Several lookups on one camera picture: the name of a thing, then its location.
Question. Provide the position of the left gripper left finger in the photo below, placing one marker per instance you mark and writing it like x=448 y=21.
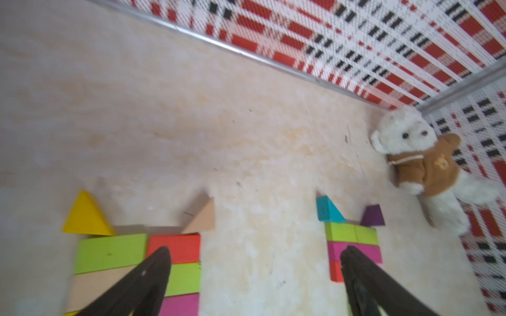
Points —
x=140 y=292

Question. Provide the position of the teal triangle block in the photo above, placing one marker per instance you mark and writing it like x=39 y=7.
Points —
x=327 y=211

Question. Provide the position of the yellow triangle block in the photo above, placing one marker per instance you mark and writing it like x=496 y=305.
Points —
x=85 y=217

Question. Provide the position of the purple triangle block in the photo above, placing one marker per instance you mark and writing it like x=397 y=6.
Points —
x=373 y=216

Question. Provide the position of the light green rectangular block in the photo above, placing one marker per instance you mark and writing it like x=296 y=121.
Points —
x=111 y=252

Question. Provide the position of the white teddy bear brown shirt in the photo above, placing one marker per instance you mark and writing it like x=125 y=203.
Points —
x=425 y=168

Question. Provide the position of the red rectangular block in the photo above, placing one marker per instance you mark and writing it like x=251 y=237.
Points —
x=182 y=248

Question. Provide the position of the magenta block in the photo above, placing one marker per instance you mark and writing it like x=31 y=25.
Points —
x=373 y=252
x=335 y=249
x=184 y=305

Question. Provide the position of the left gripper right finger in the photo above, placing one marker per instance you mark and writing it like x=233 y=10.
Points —
x=372 y=291

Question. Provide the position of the natural wood triangle block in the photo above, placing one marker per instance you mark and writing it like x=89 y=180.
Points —
x=203 y=221

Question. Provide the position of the natural wood rectangular block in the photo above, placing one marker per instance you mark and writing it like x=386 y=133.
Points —
x=87 y=287

